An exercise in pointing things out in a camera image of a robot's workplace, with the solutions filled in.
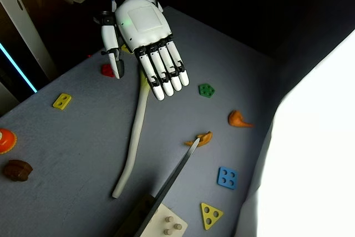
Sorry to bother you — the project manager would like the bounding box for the blue square four-hole block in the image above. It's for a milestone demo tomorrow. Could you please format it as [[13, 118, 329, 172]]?
[[217, 167, 239, 190]]

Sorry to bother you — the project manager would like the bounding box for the orange toy tart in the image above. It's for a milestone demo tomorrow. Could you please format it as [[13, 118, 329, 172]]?
[[0, 128, 17, 154]]

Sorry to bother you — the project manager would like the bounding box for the yellow two-hole block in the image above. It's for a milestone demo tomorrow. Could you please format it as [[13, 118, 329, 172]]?
[[52, 93, 72, 111]]

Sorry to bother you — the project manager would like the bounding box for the grey table cloth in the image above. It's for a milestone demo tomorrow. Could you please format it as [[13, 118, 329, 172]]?
[[0, 6, 355, 237]]

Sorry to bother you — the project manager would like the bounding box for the cyan light strip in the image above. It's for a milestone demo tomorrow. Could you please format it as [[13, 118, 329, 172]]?
[[0, 42, 38, 93]]

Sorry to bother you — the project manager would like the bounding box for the brown toy meat piece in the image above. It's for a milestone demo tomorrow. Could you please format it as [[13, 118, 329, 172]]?
[[3, 159, 33, 183]]

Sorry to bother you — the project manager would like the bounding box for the large steel cleaver blade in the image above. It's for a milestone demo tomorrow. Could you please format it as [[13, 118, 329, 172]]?
[[113, 138, 201, 237]]

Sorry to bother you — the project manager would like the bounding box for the red block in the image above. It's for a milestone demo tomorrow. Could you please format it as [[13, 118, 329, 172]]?
[[101, 64, 116, 78]]

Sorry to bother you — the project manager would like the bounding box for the orange toy chicken drumstick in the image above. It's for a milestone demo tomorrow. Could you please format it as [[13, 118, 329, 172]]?
[[228, 110, 254, 128]]

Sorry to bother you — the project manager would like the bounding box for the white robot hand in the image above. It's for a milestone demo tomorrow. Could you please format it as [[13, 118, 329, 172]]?
[[94, 0, 190, 101]]

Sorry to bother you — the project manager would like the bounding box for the white post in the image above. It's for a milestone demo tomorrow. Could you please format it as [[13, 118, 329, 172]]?
[[0, 0, 58, 82]]

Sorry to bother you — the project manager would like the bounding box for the long white green leek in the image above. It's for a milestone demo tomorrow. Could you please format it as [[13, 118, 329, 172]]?
[[111, 44, 153, 200]]

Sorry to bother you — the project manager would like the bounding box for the wooden peg board base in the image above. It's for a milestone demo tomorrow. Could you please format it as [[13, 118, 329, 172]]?
[[144, 203, 189, 237]]

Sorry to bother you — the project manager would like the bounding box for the yellow triangle three-hole block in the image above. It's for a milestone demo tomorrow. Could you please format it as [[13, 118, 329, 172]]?
[[201, 203, 224, 231]]

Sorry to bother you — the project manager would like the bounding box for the green pentagon five-hole block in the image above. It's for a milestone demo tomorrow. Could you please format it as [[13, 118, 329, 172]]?
[[198, 83, 216, 99]]

